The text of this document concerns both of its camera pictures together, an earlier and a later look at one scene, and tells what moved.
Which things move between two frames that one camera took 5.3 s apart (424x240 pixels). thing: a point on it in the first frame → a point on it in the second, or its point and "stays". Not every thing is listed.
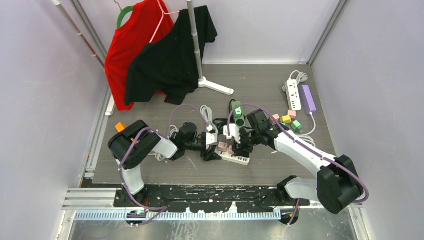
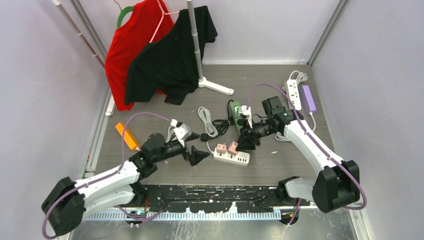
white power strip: [293, 96] stays
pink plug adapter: [222, 146] stays
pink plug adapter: [230, 150] stays
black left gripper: [210, 155] → [196, 155]
